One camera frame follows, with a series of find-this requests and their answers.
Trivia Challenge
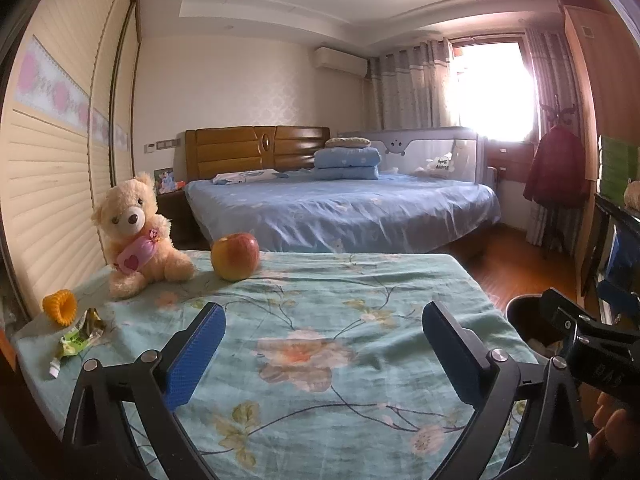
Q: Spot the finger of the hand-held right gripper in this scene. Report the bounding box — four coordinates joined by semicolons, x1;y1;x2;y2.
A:
597;280;640;311
540;288;603;346

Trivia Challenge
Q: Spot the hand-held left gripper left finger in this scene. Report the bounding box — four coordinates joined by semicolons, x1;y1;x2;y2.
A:
62;302;228;480

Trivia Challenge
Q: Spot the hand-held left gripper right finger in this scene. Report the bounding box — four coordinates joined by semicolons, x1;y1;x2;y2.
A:
422;301;591;480

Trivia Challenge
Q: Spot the round dark trash bin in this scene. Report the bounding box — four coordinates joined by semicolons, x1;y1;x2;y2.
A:
506;294;566;361

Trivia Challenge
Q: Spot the person's right hand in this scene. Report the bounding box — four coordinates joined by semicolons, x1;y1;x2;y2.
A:
589;391;640;461

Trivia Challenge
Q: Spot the black desk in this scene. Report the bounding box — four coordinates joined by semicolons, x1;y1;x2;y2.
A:
580;192;640;326

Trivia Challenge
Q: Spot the red yellow apple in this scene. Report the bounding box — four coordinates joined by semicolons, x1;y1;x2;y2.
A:
210;232;261;282

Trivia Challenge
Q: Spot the green snack wrapper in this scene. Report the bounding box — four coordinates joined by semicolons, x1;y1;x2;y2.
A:
48;307;107;380

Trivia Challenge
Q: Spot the teal floral blanket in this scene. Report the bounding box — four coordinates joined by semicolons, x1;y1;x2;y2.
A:
15;250;541;480

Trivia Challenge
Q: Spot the cream teddy bear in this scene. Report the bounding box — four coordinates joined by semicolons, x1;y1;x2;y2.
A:
91;171;196;301

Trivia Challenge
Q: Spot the green boxes stack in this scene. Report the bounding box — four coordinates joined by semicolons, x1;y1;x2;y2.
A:
599;135;640;201

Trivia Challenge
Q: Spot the dark wooden nightstand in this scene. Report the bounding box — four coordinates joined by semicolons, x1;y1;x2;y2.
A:
156;190;201;251

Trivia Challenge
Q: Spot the dark red hanging coat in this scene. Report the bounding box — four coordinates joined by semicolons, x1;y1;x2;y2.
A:
523;125;592;208

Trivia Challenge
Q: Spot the wooden drawer unit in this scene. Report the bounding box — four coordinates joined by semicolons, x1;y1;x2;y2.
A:
487;141;536;181

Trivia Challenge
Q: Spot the bed with blue sheet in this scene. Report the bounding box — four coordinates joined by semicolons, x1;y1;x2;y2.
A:
184;169;502;256

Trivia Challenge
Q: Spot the white blue flat pillow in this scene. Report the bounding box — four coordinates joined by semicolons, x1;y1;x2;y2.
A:
212;169;288;186

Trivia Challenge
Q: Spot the wooden headboard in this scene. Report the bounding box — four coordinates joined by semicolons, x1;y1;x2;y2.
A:
185;126;332;181

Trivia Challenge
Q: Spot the folded blue quilt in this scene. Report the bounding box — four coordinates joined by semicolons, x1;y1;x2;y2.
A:
314;146;382;180

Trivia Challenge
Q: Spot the tall wooden cabinet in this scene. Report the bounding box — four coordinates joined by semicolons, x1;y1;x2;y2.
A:
555;0;640;311

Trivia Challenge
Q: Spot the cream sliding door wardrobe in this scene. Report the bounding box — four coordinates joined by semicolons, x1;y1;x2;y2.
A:
0;0;143;311

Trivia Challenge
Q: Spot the small patterned pillow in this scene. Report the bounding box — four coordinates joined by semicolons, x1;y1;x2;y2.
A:
325;135;373;150

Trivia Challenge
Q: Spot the grey curtain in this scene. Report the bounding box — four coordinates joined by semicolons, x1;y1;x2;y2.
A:
370;40;458;131
525;27;591;246

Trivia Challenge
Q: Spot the white air conditioner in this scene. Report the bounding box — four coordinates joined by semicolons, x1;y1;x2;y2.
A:
314;46;368;78

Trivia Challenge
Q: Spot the small orange coil ring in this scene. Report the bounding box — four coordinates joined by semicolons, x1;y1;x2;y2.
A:
42;289;79;330

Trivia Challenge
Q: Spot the photo frame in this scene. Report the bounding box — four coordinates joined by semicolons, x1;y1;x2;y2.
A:
154;167;176;195

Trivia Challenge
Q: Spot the grey bed guard rail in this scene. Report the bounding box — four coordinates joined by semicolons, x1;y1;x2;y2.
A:
337;127;487;182

